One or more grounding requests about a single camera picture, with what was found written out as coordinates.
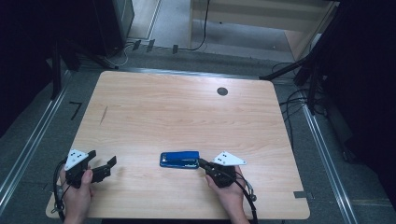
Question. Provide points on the dark cabinet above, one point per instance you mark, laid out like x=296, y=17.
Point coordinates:
x=115, y=25

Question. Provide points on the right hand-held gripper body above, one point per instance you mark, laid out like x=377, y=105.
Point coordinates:
x=227, y=159

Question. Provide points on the grey tape piece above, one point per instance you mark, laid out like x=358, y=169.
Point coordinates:
x=300, y=194

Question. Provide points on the dark curtain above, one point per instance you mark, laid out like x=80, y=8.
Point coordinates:
x=28, y=46
x=367, y=77

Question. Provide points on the black floor tape mark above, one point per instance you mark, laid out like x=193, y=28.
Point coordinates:
x=75, y=109

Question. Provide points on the metal floor rail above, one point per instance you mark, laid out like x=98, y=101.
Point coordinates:
x=193, y=73
x=330, y=168
x=31, y=146

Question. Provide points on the blue stapler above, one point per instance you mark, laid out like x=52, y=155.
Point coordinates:
x=179, y=157

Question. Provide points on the person's right hand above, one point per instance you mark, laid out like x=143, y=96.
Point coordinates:
x=230, y=199

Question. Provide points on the black floor plug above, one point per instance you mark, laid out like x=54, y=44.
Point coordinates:
x=136, y=44
x=175, y=49
x=150, y=45

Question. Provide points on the black metal stand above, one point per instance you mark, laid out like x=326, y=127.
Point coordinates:
x=313, y=87
x=56, y=71

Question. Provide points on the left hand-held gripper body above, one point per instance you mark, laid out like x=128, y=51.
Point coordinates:
x=74, y=158

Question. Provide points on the dark round table grommet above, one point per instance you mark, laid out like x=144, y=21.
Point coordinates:
x=222, y=91

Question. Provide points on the person's left hand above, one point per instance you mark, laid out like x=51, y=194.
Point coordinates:
x=76, y=202

